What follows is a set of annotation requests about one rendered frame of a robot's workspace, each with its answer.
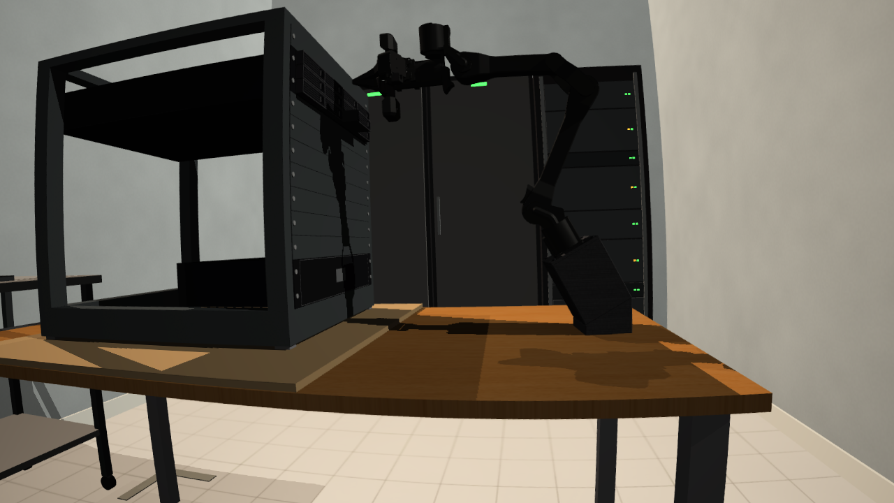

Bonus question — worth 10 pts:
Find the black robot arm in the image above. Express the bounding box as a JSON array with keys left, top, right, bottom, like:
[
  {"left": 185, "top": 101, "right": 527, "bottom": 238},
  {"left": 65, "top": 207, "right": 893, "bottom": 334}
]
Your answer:
[{"left": 377, "top": 23, "right": 600, "bottom": 258}]

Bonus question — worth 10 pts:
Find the black open rack frame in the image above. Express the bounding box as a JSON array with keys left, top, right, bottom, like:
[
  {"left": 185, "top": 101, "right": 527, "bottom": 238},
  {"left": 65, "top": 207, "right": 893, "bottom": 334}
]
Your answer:
[{"left": 34, "top": 7, "right": 374, "bottom": 350}]

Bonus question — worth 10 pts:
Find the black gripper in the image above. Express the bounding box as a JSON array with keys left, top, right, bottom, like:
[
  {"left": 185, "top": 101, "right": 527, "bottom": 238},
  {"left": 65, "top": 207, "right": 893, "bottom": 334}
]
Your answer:
[{"left": 352, "top": 33, "right": 423, "bottom": 122}]

